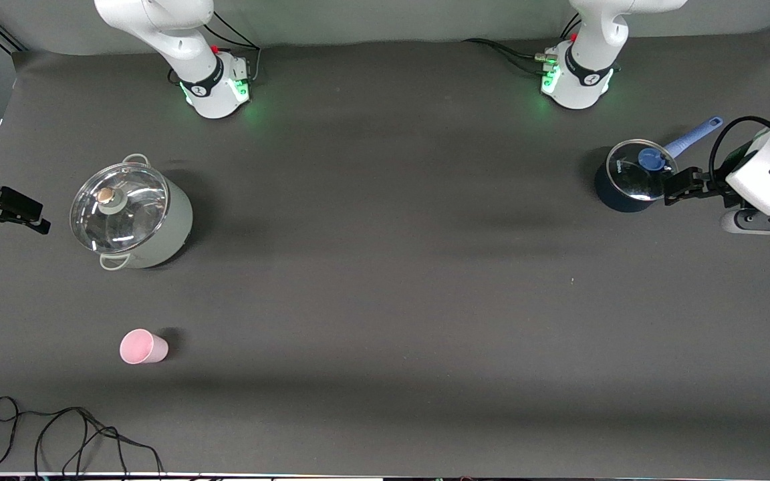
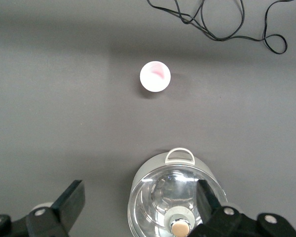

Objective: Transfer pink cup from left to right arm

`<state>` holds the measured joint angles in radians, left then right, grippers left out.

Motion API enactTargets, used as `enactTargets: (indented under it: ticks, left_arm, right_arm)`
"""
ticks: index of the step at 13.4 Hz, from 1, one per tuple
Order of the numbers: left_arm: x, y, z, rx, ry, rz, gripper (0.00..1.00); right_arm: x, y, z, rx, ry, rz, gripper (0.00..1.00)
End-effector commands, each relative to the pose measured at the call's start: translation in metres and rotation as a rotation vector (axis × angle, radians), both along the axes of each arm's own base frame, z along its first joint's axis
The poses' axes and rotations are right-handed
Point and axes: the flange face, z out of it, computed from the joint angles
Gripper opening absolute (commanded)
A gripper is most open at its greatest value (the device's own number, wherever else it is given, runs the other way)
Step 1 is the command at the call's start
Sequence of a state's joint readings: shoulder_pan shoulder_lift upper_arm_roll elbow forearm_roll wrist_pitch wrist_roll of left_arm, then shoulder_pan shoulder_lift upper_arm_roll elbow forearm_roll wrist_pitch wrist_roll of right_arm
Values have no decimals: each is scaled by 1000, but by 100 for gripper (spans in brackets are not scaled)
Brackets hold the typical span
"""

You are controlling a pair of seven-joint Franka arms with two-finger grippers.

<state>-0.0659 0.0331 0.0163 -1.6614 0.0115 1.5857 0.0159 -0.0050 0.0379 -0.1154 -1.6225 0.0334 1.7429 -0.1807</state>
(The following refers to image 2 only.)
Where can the grey-green cooking pot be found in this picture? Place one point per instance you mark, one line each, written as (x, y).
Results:
(148, 169)

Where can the glass pot lid, gold knob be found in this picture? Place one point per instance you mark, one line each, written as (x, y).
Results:
(158, 197)

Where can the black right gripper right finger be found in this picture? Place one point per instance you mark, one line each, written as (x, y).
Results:
(204, 201)

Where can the pink plastic cup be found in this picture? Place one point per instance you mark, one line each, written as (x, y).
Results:
(155, 76)

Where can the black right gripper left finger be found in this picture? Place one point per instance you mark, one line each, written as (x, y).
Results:
(71, 200)

